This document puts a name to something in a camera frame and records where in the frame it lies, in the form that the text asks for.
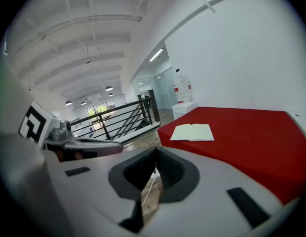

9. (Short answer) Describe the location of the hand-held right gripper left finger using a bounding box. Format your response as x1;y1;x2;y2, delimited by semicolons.
44;146;158;237

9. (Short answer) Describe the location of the fluorescent ceiling light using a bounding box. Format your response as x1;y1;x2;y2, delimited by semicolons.
149;48;164;63

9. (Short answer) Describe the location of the black metal stair railing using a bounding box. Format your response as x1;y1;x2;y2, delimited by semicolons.
69;89;161;142

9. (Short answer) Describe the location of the window with green trees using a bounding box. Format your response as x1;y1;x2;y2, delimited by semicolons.
86;101;116;123

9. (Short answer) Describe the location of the white floor cable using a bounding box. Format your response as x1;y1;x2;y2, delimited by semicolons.
141;161;158;206

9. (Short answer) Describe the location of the red tablecloth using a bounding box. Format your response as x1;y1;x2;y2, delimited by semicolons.
157;106;306;206

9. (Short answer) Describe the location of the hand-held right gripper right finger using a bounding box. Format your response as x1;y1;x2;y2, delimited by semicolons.
142;146;301;237

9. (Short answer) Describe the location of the clear water dispenser bottle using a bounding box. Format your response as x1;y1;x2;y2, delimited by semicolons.
172;69;193;103

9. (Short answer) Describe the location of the white wall cable duct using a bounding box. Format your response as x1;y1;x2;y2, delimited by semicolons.
191;0;217;14

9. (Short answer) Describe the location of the white water dispenser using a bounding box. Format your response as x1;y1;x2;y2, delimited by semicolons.
172;101;198;120

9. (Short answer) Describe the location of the silver fisheye camera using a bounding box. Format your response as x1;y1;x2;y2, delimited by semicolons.
49;119;75;145

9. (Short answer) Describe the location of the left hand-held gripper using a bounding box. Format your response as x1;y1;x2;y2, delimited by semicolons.
18;101;123;163

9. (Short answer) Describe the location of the brown wooden railing post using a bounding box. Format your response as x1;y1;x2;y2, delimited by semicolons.
137;94;145;119
148;89;161;123

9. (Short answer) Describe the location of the person's left hand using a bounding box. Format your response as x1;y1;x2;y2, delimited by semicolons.
59;150;98;162

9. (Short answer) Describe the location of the white notebook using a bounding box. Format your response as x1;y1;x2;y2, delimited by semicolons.
169;123;215;142

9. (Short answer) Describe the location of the glass office partition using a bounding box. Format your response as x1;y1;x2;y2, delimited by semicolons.
154;67;174;110

